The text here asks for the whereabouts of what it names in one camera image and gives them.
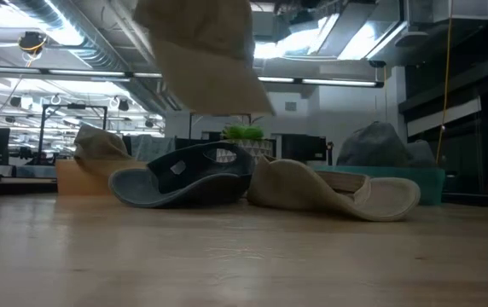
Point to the tan baseball cap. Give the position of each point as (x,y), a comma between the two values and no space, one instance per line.
(201,64)
(295,187)
(99,145)

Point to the grey baseball cap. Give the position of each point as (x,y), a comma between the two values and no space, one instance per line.
(372,145)
(421,153)
(176,179)

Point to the white triangle-patterned plant pot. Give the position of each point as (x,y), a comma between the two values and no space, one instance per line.
(261,147)

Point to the green artificial plant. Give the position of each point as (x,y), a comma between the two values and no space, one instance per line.
(242,132)

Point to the black screen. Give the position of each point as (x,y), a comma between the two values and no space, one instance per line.
(303,147)

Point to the grey-blue panel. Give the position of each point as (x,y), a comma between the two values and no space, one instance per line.
(154,147)

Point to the long ceiling light bar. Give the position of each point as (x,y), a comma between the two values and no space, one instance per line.
(338,82)

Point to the orange translucent plastic bin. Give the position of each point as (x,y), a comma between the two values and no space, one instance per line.
(77,179)

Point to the teal translucent plastic bin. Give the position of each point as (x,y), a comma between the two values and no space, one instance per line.
(431,183)

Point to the person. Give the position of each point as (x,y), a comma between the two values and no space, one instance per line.
(41,158)

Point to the black metal frame stand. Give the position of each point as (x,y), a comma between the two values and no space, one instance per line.
(75,106)
(197,114)

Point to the grey wall vent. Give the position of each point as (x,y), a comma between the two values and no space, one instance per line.
(291,106)

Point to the silver ventilation duct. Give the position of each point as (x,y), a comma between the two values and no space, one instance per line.
(94,51)

